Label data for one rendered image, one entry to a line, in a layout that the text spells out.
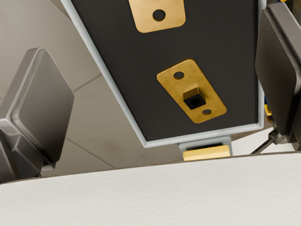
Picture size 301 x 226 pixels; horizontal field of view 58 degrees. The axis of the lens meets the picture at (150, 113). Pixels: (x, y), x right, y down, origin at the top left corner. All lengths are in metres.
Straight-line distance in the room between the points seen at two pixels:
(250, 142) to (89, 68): 1.15
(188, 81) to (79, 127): 2.04
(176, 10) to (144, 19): 0.02
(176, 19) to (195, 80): 0.06
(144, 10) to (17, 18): 1.53
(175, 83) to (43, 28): 1.48
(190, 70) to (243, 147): 1.68
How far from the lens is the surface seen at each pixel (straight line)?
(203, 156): 0.36
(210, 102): 0.28
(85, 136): 2.36
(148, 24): 0.22
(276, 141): 0.52
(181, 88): 0.26
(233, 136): 1.15
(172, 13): 0.21
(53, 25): 1.67
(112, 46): 0.24
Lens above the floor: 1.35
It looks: 41 degrees down
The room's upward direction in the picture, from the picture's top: 180 degrees counter-clockwise
